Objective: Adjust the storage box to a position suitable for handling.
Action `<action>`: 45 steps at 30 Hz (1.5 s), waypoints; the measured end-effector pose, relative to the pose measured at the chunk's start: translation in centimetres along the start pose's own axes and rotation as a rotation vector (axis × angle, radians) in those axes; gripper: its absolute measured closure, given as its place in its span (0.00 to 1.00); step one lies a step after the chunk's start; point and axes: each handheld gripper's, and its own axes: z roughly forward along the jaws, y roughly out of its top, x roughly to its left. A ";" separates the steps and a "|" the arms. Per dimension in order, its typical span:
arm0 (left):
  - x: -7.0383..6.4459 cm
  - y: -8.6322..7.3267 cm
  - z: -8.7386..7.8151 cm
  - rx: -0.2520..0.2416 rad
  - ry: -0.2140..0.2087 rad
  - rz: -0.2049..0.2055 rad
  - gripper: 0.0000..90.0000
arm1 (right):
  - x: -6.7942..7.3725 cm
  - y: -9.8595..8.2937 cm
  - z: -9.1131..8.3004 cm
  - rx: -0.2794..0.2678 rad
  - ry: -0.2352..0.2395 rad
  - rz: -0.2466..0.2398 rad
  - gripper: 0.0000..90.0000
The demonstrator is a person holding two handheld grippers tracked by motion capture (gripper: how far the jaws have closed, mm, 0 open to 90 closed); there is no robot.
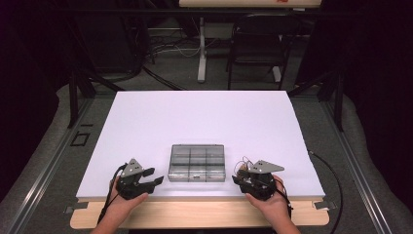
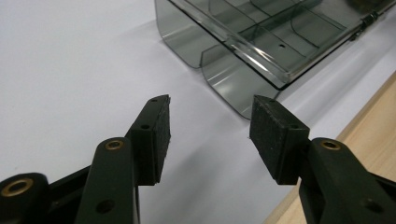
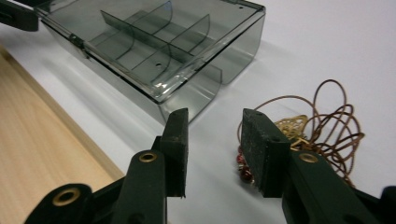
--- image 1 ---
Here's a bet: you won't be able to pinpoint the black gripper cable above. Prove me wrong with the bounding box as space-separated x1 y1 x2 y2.
96 163 129 226
274 179 294 219

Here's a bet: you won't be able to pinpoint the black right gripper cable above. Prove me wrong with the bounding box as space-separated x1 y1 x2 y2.
274 179 294 219

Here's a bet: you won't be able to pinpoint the dark cabinet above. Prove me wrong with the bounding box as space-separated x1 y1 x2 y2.
76 13 138 74

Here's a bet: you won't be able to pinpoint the aluminium floor rail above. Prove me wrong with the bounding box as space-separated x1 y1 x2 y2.
6 97 95 234
319 97 394 234

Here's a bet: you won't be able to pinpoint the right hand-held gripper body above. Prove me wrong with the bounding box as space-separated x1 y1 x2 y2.
245 159 285 201

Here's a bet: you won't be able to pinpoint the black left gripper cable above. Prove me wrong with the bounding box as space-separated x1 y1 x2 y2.
96 163 129 226

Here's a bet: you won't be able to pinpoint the copper wire bundle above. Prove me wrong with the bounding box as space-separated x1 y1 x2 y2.
233 156 256 179

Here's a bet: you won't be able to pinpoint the white board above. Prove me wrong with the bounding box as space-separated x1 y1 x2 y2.
75 90 326 199

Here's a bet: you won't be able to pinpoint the clear plastic compartment box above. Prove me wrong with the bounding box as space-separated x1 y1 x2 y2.
168 143 227 183

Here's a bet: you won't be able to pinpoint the thick black floor cable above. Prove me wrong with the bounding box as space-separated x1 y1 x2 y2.
141 64 187 92

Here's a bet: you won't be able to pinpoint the long black cable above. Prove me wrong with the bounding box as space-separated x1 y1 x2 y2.
308 150 345 234

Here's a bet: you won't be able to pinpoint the black metal frame stand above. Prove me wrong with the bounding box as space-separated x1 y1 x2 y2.
286 69 346 133
66 64 125 130

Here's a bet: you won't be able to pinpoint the metal corner bracket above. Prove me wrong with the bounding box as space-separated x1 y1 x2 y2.
313 200 338 211
63 201 90 215

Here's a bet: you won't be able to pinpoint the white floor cables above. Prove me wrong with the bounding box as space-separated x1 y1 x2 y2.
148 37 203 60

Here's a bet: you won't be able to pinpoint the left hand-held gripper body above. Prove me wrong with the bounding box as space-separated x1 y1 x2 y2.
116 158 151 201

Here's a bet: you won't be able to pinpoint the light wooden background table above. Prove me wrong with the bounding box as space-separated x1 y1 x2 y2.
178 0 322 9

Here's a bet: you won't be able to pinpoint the black folding chair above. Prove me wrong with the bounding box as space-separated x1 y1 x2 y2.
226 13 302 92

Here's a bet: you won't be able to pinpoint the person's left hand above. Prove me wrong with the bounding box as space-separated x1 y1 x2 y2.
102 180 150 222

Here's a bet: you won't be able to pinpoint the person's right hand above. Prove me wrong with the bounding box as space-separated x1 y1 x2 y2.
244 175 291 224

